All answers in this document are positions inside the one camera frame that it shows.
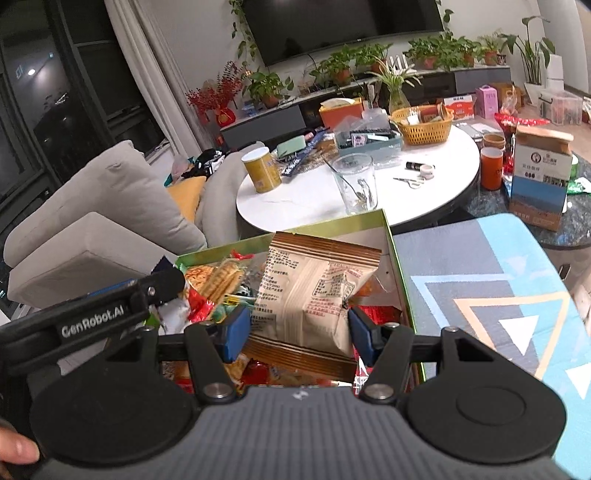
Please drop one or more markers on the clear glass cup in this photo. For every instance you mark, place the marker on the clear glass cup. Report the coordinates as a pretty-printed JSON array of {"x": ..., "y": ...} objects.
[{"x": 355, "y": 184}]

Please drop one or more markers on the tall large-leaf plant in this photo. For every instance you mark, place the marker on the tall large-leaf plant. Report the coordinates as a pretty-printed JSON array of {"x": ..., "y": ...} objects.
[{"x": 531, "y": 50}]

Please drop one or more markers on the white and blue carton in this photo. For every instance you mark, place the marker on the white and blue carton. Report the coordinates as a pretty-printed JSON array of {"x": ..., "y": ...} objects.
[{"x": 540, "y": 184}]

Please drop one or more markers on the green packet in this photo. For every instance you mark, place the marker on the green packet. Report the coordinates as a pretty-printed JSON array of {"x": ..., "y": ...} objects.
[{"x": 579, "y": 186}]

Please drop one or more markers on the yellow cushion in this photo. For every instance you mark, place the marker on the yellow cushion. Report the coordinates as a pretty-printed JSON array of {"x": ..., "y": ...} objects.
[{"x": 187, "y": 196}]

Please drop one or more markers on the white curtain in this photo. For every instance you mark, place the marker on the white curtain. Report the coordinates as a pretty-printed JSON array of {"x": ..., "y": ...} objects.
[{"x": 152, "y": 69}]

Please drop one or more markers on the person's left hand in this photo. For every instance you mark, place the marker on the person's left hand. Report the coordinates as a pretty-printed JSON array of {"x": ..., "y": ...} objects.
[{"x": 18, "y": 447}]

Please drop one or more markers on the small scissors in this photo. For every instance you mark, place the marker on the small scissors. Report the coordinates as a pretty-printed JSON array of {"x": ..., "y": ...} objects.
[{"x": 408, "y": 183}]

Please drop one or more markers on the green gift box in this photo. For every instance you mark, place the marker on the green gift box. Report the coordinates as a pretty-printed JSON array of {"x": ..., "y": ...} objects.
[{"x": 397, "y": 277}]

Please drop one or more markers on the red berry branches in vase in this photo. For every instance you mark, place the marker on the red berry branches in vase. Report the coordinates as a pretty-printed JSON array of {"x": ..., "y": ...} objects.
[{"x": 217, "y": 94}]

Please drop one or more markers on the hanging green vine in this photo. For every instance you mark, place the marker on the hanging green vine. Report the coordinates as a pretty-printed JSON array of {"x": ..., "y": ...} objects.
[
  {"x": 445, "y": 16},
  {"x": 244, "y": 27}
]

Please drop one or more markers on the grey armchair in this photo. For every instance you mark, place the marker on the grey armchair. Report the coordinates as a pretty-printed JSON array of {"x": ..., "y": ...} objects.
[{"x": 106, "y": 207}]

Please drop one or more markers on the grass plant in glass vase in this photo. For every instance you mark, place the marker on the grass plant in glass vase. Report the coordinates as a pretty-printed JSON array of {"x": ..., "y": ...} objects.
[{"x": 397, "y": 90}]

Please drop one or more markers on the orange box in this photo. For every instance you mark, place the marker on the orange box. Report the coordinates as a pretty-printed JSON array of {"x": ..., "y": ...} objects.
[{"x": 341, "y": 115}]

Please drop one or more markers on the black television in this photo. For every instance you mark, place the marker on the black television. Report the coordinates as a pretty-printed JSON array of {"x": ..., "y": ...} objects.
[{"x": 341, "y": 27}]

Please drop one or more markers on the pink box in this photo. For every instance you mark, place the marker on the pink box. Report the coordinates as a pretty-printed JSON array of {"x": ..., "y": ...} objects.
[{"x": 487, "y": 104}]

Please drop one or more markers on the red plastic bag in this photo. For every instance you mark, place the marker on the red plastic bag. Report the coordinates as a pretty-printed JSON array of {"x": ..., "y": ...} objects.
[{"x": 521, "y": 122}]

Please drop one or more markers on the beige snack packet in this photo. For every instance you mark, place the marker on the beige snack packet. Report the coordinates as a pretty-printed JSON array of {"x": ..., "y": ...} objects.
[{"x": 314, "y": 295}]

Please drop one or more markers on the potted green plant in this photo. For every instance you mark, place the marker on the potted green plant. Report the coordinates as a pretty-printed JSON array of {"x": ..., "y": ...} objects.
[
  {"x": 491, "y": 50},
  {"x": 374, "y": 57},
  {"x": 461, "y": 50},
  {"x": 427, "y": 53},
  {"x": 270, "y": 87},
  {"x": 334, "y": 67}
]

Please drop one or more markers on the black framed glass door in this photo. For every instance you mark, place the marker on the black framed glass door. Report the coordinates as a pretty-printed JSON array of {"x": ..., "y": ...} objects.
[{"x": 46, "y": 115}]

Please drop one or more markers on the dark blue long box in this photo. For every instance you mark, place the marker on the dark blue long box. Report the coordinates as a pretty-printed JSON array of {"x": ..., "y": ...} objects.
[{"x": 304, "y": 154}]

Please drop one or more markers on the black and white cloth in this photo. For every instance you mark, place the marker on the black and white cloth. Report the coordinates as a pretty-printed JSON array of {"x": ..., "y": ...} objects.
[{"x": 205, "y": 161}]

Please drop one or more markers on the grey television cabinet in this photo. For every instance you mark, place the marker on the grey television cabinet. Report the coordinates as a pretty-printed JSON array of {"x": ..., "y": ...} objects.
[{"x": 263, "y": 122}]

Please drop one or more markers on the white round table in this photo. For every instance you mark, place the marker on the white round table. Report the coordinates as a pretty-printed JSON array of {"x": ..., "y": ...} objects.
[{"x": 300, "y": 198}]

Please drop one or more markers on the brown lid jar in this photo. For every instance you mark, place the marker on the brown lid jar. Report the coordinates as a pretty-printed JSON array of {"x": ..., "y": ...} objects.
[{"x": 494, "y": 141}]

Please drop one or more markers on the yellow woven basket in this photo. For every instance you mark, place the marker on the yellow woven basket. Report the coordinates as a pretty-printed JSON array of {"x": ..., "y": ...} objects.
[{"x": 422, "y": 129}]

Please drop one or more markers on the white air purifier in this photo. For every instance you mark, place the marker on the white air purifier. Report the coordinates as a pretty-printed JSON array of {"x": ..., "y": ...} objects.
[{"x": 555, "y": 71}]

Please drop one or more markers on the red noodle packet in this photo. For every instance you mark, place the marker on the red noodle packet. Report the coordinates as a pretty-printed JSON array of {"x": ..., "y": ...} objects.
[{"x": 388, "y": 316}]

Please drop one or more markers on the red cake snack packet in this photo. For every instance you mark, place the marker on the red cake snack packet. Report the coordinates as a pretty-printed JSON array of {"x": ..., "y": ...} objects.
[{"x": 201, "y": 307}]

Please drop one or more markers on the clear storage bin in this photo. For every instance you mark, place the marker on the clear storage bin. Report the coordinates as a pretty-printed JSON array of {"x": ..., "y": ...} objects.
[{"x": 561, "y": 108}]

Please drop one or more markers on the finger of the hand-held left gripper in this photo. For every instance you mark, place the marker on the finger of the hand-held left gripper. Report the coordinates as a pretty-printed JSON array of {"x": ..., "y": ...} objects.
[
  {"x": 164, "y": 286},
  {"x": 113, "y": 288}
]

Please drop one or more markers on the yellow can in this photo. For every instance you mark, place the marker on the yellow can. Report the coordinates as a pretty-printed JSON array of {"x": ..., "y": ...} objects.
[{"x": 262, "y": 171}]

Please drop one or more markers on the mint green case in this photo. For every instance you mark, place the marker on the mint green case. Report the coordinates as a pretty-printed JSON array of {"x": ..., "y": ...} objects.
[{"x": 291, "y": 146}]

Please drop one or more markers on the orange jar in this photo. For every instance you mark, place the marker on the orange jar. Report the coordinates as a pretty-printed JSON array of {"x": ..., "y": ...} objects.
[{"x": 491, "y": 170}]

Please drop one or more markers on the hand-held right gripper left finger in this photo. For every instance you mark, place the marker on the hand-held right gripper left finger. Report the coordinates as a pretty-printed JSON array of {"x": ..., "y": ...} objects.
[{"x": 236, "y": 334}]

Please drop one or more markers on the grey plastic tray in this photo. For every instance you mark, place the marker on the grey plastic tray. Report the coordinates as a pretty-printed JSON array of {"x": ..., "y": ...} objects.
[{"x": 369, "y": 141}]

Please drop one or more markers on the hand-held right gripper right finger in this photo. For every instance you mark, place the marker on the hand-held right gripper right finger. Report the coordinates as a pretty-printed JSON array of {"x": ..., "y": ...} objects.
[{"x": 365, "y": 337}]

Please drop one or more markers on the black tube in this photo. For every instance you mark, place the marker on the black tube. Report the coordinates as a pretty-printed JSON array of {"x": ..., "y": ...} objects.
[{"x": 412, "y": 165}]

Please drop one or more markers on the clear biscuit packet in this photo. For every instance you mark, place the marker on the clear biscuit packet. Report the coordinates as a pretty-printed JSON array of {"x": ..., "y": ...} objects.
[{"x": 221, "y": 279}]

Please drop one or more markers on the dark marble round table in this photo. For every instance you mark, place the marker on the dark marble round table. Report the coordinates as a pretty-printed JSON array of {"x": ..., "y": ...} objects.
[{"x": 489, "y": 207}]

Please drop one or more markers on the white and red box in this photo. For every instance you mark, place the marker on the white and red box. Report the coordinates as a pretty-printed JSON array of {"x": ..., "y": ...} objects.
[{"x": 459, "y": 107}]

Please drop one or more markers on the white plastic bag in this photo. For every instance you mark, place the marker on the white plastic bag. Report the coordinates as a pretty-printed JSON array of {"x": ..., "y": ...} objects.
[{"x": 587, "y": 110}]

